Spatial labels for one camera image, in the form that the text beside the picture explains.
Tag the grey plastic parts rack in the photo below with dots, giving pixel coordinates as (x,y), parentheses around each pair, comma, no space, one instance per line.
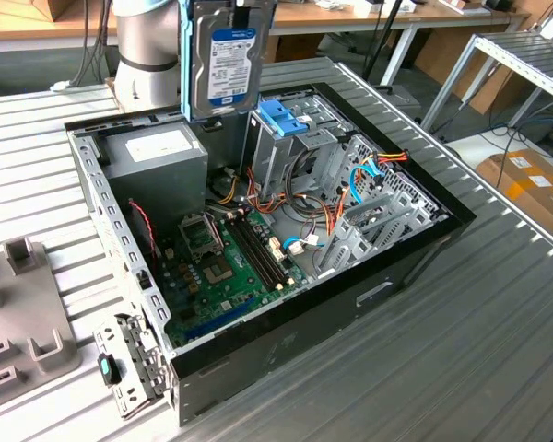
(27,313)

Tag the perforated metal disk bay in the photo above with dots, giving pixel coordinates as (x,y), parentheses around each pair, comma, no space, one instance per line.
(355,251)

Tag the blue expansion slot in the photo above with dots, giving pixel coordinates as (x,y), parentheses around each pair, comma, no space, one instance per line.
(221,320)

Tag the green motherboard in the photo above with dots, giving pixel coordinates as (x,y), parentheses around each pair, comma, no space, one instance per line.
(239,299)

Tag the black open PC case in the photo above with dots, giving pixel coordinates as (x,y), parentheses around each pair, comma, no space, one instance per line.
(304,331)

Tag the grey metal drive cage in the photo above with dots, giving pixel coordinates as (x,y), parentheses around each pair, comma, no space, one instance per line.
(276,161)

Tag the grey metal rear bracket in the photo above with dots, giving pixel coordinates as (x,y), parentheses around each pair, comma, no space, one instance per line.
(140,354)

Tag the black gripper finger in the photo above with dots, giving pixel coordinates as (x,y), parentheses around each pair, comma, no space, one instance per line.
(242,16)

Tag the black RAM slot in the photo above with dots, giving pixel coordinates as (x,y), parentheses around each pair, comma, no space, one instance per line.
(249,256)
(255,254)
(267,249)
(261,251)

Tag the stacked brown cardboard boxes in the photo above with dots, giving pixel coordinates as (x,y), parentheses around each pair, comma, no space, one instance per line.
(295,48)

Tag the grey power supply unit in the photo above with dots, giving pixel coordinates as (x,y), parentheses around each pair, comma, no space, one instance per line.
(156,184)

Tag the small brown cardboard box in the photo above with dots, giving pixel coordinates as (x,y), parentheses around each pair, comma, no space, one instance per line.
(60,9)

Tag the CPU socket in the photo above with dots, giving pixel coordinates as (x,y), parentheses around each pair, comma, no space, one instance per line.
(217,272)

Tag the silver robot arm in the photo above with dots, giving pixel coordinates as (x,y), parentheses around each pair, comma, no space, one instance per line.
(143,46)

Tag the hard disk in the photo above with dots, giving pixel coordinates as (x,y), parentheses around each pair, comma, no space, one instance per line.
(226,69)

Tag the white board plug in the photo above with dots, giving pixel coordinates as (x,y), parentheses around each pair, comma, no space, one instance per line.
(297,248)

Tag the flat brown cardboard sheets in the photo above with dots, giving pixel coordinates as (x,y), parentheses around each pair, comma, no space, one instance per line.
(442,55)

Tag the black tripod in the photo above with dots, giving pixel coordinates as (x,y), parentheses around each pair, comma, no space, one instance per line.
(388,28)

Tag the long wooden desk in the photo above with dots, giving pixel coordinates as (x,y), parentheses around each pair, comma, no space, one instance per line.
(313,16)

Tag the blue plastic drive latch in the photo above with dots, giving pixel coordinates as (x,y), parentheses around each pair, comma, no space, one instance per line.
(281,119)

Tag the white frame slat table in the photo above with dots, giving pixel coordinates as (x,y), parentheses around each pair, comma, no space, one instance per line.
(511,57)

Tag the taped cardboard shipping box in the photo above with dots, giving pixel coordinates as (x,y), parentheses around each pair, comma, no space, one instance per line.
(502,168)

